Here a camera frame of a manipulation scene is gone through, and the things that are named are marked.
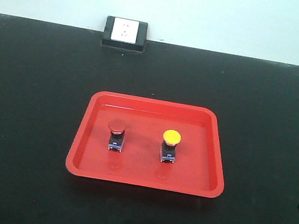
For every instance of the red plastic tray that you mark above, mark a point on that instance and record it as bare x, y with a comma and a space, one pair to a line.
197, 169

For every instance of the black white power socket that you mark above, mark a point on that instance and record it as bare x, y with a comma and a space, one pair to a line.
124, 33

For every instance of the yellow mushroom push button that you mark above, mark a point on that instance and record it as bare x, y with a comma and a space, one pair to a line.
171, 138

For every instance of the red mushroom push button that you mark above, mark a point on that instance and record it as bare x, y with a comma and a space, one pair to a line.
117, 129

